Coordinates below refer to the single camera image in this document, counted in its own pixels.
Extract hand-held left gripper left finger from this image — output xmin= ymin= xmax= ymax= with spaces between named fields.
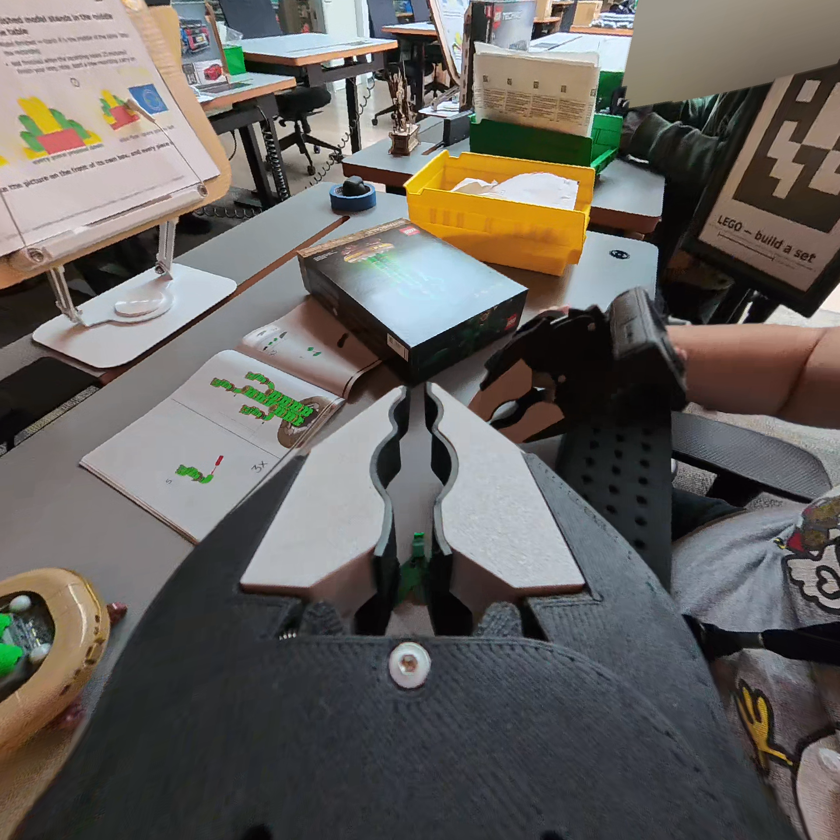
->
xmin=240 ymin=385 xmax=412 ymax=636

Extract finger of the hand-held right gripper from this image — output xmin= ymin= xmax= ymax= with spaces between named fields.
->
xmin=500 ymin=392 xmax=570 ymax=445
xmin=468 ymin=360 xmax=547 ymax=422

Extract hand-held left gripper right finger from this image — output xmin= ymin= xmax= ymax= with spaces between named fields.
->
xmin=424 ymin=382 xmax=586 ymax=636

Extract green lego leaf piece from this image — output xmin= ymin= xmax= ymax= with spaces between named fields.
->
xmin=397 ymin=533 xmax=434 ymax=605

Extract person's right forearm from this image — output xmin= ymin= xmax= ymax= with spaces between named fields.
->
xmin=666 ymin=323 xmax=840 ymax=421

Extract black lego set box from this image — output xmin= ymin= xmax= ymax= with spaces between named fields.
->
xmin=297 ymin=220 xmax=529 ymax=385

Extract lego instruction booklet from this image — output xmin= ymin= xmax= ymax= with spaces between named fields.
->
xmin=80 ymin=298 xmax=382 ymax=544

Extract lego bamboo model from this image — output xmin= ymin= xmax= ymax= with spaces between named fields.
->
xmin=0 ymin=567 xmax=129 ymax=756

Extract brown lego statue model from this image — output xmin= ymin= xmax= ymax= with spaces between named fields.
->
xmin=387 ymin=62 xmax=421 ymax=156

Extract tall dark lego box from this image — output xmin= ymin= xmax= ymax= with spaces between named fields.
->
xmin=459 ymin=0 xmax=539 ymax=109

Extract yellow plastic bin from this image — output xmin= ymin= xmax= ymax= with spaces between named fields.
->
xmin=405 ymin=150 xmax=596 ymax=277

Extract black chair armrest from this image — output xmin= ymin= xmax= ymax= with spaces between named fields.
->
xmin=669 ymin=412 xmax=831 ymax=503

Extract white crumpled plastic bag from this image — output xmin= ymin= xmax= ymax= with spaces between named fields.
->
xmin=451 ymin=172 xmax=580 ymax=211

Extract green plastic bin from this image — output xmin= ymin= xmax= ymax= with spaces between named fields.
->
xmin=469 ymin=112 xmax=623 ymax=175

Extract black white tag sign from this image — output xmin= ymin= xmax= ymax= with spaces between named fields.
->
xmin=679 ymin=62 xmax=840 ymax=317

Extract white folded paper sheets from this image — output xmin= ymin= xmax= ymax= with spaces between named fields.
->
xmin=472 ymin=42 xmax=601 ymax=137

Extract white document stand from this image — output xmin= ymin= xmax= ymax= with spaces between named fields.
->
xmin=0 ymin=0 xmax=237 ymax=370

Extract black office chair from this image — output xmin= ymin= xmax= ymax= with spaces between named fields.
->
xmin=272 ymin=85 xmax=343 ymax=177

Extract grey top office desk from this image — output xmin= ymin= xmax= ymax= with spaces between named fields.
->
xmin=241 ymin=36 xmax=399 ymax=204

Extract printed instruction sheet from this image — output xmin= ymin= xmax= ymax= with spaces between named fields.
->
xmin=0 ymin=0 xmax=221 ymax=258

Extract black coiled cable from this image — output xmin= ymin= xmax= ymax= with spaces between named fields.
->
xmin=261 ymin=108 xmax=291 ymax=201

